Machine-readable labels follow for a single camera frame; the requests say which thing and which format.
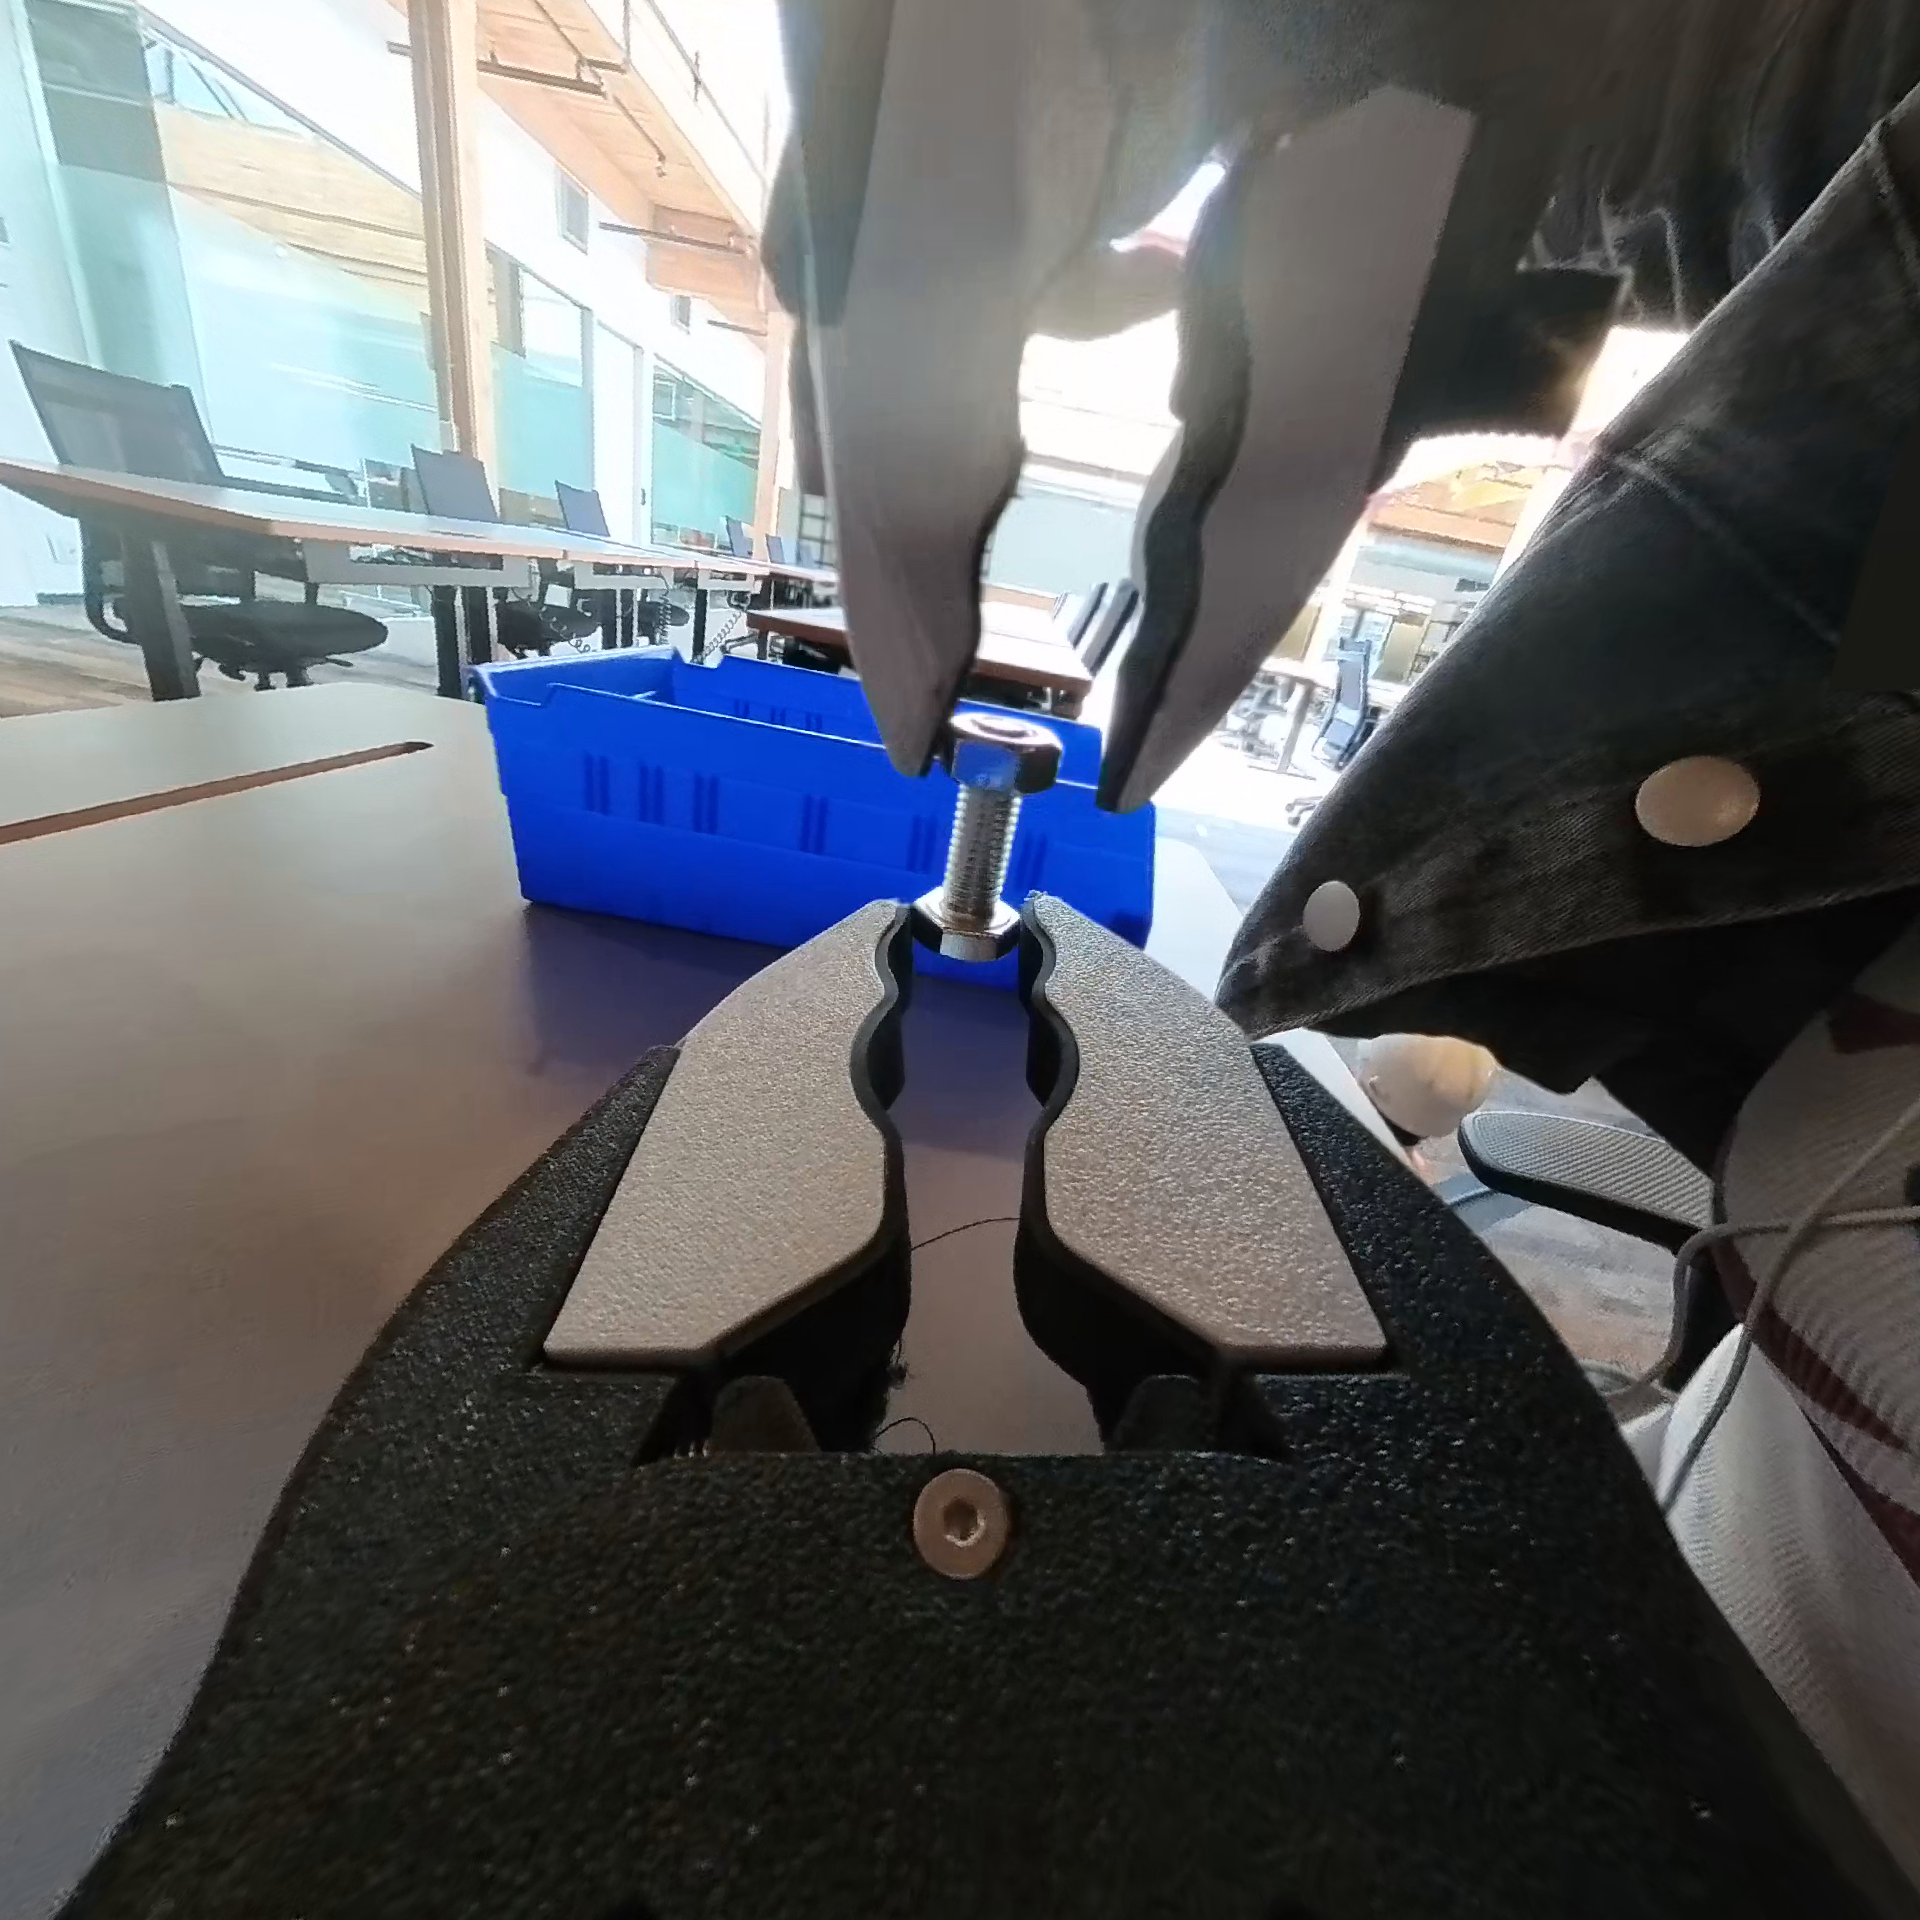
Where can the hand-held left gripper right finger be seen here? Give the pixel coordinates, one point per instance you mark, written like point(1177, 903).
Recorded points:
point(1201, 1184)

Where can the blue plastic bin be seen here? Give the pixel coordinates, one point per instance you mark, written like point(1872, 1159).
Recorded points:
point(674, 810)

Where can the dark denim jacket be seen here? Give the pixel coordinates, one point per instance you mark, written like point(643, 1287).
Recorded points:
point(1650, 750)

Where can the wood-edged office desk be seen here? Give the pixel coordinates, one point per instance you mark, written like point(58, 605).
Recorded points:
point(301, 518)

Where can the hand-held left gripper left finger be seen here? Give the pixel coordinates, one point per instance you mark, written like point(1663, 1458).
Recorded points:
point(720, 1184)

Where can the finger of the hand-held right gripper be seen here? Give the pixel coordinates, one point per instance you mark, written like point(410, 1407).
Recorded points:
point(1320, 374)
point(930, 450)

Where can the white printed shirt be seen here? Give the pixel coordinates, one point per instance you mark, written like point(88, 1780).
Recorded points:
point(1800, 1425)

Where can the person's right forearm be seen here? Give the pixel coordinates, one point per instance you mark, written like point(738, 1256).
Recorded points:
point(1724, 151)

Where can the wooden support post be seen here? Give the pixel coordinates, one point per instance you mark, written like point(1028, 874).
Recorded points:
point(450, 224)

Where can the silver hex nut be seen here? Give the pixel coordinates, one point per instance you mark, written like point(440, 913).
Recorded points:
point(987, 825)
point(969, 932)

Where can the long wooden table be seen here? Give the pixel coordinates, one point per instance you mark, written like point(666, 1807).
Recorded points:
point(810, 623)

